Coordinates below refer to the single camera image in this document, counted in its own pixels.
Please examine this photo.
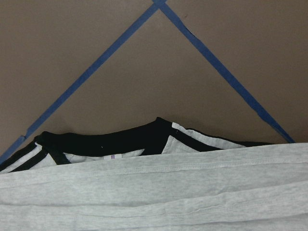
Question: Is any grey cartoon print t-shirt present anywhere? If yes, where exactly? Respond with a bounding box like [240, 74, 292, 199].
[0, 118, 308, 231]

